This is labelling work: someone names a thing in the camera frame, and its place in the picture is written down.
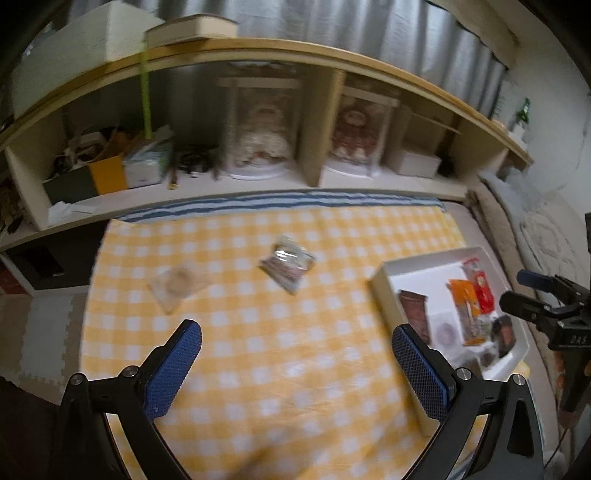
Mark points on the blue striped cloth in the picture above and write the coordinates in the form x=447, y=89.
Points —
x=277, y=201

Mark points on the yellow checkered tablecloth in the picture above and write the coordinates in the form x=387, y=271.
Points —
x=277, y=369

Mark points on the yellow box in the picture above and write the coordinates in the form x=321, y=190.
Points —
x=110, y=175

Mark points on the clear round cookie packet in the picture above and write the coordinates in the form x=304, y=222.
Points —
x=175, y=286

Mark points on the silver patterned snack packet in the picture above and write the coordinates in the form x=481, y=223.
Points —
x=286, y=264

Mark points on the small white box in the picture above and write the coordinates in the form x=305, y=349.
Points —
x=415, y=162

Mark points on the orange snack packet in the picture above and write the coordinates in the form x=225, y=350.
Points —
x=465, y=314

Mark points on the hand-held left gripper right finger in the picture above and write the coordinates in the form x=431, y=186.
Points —
x=418, y=364

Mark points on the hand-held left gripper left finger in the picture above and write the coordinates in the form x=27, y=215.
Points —
x=178, y=364

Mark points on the thick book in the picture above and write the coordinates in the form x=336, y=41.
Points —
x=194, y=30

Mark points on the dark small snack packet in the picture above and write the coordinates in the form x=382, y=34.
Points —
x=504, y=334

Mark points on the clear cream pastry packet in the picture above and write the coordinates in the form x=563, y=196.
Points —
x=467, y=364

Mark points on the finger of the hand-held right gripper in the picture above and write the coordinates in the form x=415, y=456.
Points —
x=521, y=304
x=533, y=280

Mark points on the cream wooden shelf unit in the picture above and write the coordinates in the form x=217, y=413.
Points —
x=314, y=115

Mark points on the dark green box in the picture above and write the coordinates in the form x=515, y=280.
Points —
x=69, y=187

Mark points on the red snack packet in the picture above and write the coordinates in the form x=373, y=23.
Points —
x=480, y=288

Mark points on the clear doll display case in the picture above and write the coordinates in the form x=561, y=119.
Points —
x=358, y=131
x=261, y=127

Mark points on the grey curtain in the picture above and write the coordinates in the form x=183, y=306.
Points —
x=369, y=37

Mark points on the clear purple jelly cup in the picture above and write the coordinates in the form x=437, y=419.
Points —
x=445, y=331

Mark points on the tissue pack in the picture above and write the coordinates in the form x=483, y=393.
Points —
x=147, y=164

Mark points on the large white box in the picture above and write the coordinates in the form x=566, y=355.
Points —
x=74, y=50

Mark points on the white tray box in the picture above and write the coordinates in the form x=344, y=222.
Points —
x=415, y=277

